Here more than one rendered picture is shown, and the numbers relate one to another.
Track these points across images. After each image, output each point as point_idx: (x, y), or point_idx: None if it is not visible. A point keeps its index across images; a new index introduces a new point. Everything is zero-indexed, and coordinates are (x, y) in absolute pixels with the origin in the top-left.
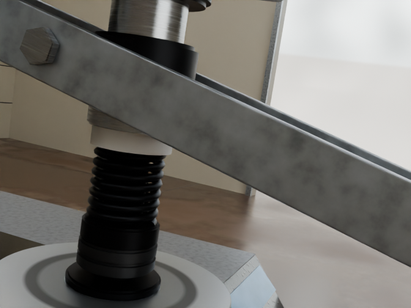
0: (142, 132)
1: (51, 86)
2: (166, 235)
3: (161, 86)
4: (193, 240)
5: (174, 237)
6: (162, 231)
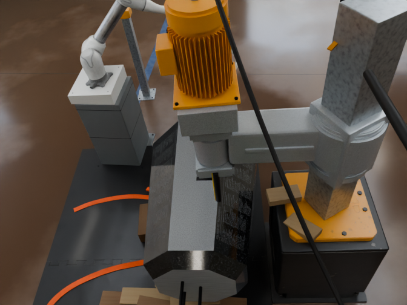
0: None
1: None
2: (179, 132)
3: None
4: (178, 128)
5: (179, 131)
6: (177, 133)
